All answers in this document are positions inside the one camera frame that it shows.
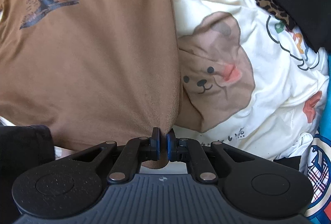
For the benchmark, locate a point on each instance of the leopard print cloth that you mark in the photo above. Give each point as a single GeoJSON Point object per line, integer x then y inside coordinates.
{"type": "Point", "coordinates": [277, 11]}

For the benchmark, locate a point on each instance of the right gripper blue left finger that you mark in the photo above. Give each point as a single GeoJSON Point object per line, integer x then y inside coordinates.
{"type": "Point", "coordinates": [153, 150]}

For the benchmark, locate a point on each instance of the cream bear print bedsheet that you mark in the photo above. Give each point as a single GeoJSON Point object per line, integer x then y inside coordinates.
{"type": "Point", "coordinates": [244, 80]}

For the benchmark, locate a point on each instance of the brown printed t-shirt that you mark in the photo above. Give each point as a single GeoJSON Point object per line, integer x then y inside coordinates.
{"type": "Point", "coordinates": [90, 70]}

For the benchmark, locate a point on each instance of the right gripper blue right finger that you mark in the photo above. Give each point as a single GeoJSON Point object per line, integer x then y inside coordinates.
{"type": "Point", "coordinates": [176, 148]}

